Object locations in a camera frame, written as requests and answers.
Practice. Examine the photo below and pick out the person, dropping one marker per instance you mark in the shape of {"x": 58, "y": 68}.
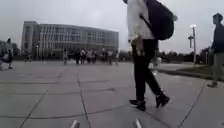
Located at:
{"x": 218, "y": 50}
{"x": 143, "y": 60}
{"x": 7, "y": 55}

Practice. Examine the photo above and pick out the row of trees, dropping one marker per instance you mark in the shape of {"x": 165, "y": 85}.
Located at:
{"x": 180, "y": 56}

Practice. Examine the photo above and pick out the grass strip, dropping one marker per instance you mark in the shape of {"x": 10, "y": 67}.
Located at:
{"x": 200, "y": 71}

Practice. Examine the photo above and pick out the tall lamp pole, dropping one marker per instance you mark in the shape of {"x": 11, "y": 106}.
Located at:
{"x": 193, "y": 43}

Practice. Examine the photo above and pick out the robot's own part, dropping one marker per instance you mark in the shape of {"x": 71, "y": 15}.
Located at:
{"x": 138, "y": 124}
{"x": 74, "y": 124}

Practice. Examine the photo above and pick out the group of people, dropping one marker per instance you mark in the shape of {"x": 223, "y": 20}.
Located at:
{"x": 83, "y": 56}

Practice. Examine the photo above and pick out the large grey building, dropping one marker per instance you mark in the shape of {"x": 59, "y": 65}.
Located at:
{"x": 66, "y": 38}

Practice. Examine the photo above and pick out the grey paved plaza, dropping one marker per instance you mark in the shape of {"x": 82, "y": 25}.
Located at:
{"x": 66, "y": 100}

